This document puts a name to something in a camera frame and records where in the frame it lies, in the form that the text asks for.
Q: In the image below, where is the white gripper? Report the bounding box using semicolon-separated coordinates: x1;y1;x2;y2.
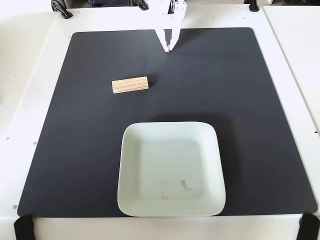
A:
149;0;188;53

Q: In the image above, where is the ridged wooden block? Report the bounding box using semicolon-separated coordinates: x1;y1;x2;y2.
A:
111;75;150;95

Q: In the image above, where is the pale green square plate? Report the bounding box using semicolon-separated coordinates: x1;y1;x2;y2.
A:
116;121;227;218

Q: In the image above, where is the black table clamp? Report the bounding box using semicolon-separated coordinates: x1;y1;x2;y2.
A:
51;0;74;20
133;0;150;11
246;0;261;12

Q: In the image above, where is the dark blue background object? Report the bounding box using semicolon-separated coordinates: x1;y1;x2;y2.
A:
87;0;133;7

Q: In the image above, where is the black rubber mat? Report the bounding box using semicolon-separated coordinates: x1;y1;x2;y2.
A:
16;27;319;218

